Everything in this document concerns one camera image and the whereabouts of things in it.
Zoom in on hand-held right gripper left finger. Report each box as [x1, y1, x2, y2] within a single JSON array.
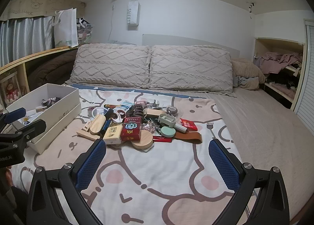
[[26, 138, 107, 225]]

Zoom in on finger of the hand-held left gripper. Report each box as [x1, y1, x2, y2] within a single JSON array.
[[10, 119, 47, 148], [0, 107, 26, 127]]

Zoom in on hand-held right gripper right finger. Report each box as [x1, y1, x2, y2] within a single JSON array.
[[208, 139, 290, 225]]

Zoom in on white shoe box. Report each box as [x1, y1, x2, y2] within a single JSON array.
[[6, 83, 82, 155]]

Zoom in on round wooden disc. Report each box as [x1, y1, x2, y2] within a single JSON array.
[[131, 130, 154, 151]]

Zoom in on red plush doll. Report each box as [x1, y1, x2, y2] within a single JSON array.
[[5, 82, 21, 105]]

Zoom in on long grooved wooden block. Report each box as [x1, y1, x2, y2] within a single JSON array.
[[77, 129, 99, 142]]

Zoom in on floral fabric scrunchie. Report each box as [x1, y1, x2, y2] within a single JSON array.
[[42, 97, 60, 106]]

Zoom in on beige cigarette pack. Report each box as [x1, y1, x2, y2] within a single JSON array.
[[102, 123, 123, 145]]

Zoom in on oval wooden box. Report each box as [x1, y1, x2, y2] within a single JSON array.
[[89, 114, 106, 135]]

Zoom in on metal fork back scratcher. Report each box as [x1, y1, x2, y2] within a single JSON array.
[[207, 122, 215, 140]]

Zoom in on beige bed sheet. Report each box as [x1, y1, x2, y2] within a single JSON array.
[[64, 83, 314, 225]]

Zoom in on white orange scissors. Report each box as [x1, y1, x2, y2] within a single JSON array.
[[111, 109, 127, 121]]

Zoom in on small red cigarette pack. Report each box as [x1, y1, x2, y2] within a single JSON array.
[[124, 116, 142, 124]]

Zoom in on brown duvet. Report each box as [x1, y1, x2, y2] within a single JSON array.
[[26, 49, 78, 91]]

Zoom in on mint green round case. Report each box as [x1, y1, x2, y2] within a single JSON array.
[[161, 126, 176, 138]]

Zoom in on printed blanket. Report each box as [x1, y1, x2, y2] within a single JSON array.
[[10, 85, 256, 225]]

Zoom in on red flat packet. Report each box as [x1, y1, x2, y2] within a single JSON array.
[[152, 135, 173, 143]]

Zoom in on brown hair claw clip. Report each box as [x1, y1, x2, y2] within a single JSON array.
[[126, 104, 145, 118]]

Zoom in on bag of pink pieces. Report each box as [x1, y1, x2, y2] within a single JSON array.
[[145, 122, 160, 133]]

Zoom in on grey green stapler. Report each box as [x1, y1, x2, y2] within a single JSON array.
[[158, 113, 176, 127]]

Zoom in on grey curtain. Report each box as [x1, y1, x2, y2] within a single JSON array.
[[0, 15, 56, 67]]

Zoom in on wooden board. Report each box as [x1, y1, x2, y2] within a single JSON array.
[[143, 108, 167, 118]]

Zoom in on grey crumpled cloth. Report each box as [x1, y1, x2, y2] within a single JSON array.
[[233, 76, 260, 91]]

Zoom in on wooden closet shelf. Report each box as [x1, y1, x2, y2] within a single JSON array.
[[254, 37, 306, 111]]

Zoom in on beige knitted pillow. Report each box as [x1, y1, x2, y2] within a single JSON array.
[[66, 43, 151, 89], [147, 45, 237, 97]]

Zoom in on beige plush cushion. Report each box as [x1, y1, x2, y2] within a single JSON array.
[[231, 58, 266, 91]]

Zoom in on white tote bag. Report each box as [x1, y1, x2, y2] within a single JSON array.
[[51, 8, 79, 48]]

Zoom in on clear plastic storage bag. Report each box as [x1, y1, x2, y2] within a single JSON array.
[[76, 18, 94, 44]]

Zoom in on beige printed valance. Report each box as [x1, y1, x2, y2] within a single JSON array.
[[0, 0, 86, 21]]

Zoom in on pile of pink clothes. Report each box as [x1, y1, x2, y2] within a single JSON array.
[[255, 52, 304, 75]]

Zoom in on white shutter door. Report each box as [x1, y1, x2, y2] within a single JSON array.
[[293, 19, 314, 124]]

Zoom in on grey headboard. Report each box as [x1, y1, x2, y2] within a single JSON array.
[[142, 34, 240, 60]]

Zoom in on white hanging pouch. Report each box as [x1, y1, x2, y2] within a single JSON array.
[[127, 0, 140, 31]]

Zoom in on brown leather strap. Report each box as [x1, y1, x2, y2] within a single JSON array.
[[173, 131, 202, 144]]

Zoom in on white ring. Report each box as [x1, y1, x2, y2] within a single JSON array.
[[91, 107, 108, 118]]

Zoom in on black white hanging cable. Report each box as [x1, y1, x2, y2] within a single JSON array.
[[246, 1, 256, 20]]

